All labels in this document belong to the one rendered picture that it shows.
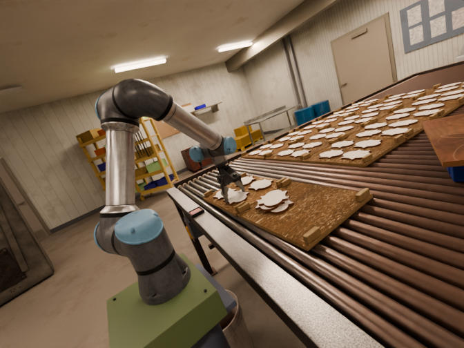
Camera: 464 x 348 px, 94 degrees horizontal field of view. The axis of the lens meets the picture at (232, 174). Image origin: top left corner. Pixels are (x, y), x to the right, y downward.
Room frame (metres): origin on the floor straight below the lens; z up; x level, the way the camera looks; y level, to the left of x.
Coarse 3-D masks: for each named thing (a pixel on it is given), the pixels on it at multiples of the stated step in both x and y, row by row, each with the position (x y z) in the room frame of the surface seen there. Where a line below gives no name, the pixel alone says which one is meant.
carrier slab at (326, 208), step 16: (288, 192) 0.94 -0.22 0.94; (304, 192) 0.88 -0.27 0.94; (320, 192) 0.83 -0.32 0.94; (336, 192) 0.79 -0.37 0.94; (352, 192) 0.74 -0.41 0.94; (304, 208) 0.75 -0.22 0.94; (320, 208) 0.72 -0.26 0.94; (336, 208) 0.68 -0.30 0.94; (352, 208) 0.65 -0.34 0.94; (256, 224) 0.78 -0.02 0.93; (272, 224) 0.72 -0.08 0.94; (288, 224) 0.69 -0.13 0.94; (304, 224) 0.65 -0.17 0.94; (320, 224) 0.62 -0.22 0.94; (336, 224) 0.60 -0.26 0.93; (288, 240) 0.61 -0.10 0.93; (320, 240) 0.57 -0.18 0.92
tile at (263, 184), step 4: (260, 180) 1.20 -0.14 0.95; (264, 180) 1.18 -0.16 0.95; (268, 180) 1.16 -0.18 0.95; (272, 180) 1.14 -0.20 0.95; (252, 184) 1.18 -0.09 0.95; (256, 184) 1.16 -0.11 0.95; (260, 184) 1.14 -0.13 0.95; (264, 184) 1.11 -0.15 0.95; (268, 184) 1.10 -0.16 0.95; (252, 188) 1.14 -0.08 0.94; (256, 188) 1.10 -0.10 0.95; (260, 188) 1.09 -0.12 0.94; (264, 188) 1.08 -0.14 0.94
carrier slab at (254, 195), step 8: (248, 176) 1.40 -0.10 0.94; (256, 176) 1.34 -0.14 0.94; (232, 184) 1.35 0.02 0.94; (272, 184) 1.10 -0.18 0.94; (216, 192) 1.31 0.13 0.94; (256, 192) 1.08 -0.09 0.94; (264, 192) 1.04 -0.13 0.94; (208, 200) 1.22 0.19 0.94; (216, 200) 1.17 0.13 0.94; (248, 200) 1.01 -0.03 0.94; (224, 208) 1.02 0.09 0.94; (232, 208) 0.99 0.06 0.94
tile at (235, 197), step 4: (232, 192) 1.15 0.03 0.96; (236, 192) 1.13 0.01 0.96; (240, 192) 1.11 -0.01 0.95; (244, 192) 1.09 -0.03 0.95; (248, 192) 1.08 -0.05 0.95; (228, 196) 1.11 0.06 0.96; (232, 196) 1.10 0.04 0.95; (236, 196) 1.08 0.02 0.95; (240, 196) 1.06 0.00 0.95; (244, 196) 1.05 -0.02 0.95; (232, 200) 1.05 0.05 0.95; (236, 200) 1.04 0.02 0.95; (240, 200) 1.02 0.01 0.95; (244, 200) 1.02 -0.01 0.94
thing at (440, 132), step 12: (432, 120) 0.90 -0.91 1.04; (444, 120) 0.85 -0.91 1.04; (456, 120) 0.81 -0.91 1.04; (432, 132) 0.78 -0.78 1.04; (444, 132) 0.74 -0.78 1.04; (456, 132) 0.70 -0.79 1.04; (432, 144) 0.69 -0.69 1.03; (444, 144) 0.65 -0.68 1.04; (456, 144) 0.62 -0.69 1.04; (444, 156) 0.58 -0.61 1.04; (456, 156) 0.55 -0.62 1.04
